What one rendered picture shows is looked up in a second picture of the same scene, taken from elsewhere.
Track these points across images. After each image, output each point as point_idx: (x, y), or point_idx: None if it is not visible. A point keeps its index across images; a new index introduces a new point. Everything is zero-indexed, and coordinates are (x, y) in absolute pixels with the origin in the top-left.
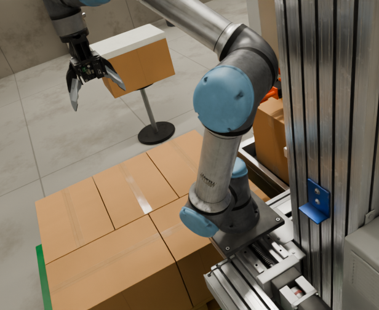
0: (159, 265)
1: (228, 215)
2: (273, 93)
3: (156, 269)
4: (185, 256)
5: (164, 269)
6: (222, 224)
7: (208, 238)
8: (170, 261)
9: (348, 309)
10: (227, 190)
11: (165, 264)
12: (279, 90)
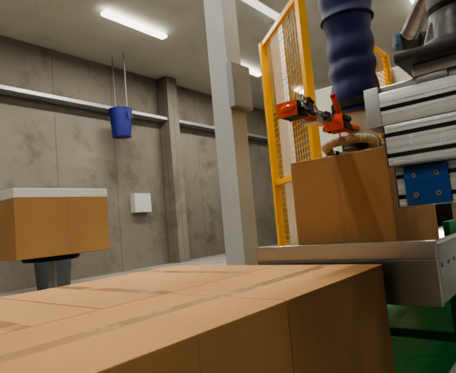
0: (255, 306)
1: None
2: (338, 119)
3: (256, 308)
4: (298, 295)
5: (272, 309)
6: None
7: (389, 162)
8: (275, 301)
9: None
10: None
11: (269, 303)
12: (345, 115)
